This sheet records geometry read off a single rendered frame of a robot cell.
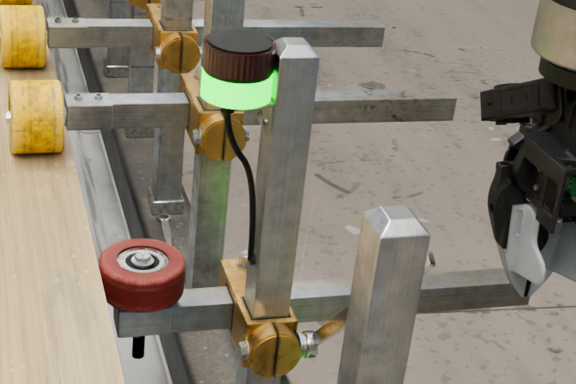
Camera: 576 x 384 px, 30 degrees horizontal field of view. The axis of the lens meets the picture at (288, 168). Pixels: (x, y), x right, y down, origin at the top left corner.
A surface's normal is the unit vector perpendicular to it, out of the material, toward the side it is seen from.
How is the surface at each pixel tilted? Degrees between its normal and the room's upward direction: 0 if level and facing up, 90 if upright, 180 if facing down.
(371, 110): 90
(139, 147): 0
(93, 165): 0
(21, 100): 42
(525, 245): 93
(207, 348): 0
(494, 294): 90
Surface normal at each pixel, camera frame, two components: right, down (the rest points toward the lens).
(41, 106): 0.28, -0.18
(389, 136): 0.10, -0.89
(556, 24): -0.83, 0.18
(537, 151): -0.95, 0.04
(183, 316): 0.27, 0.45
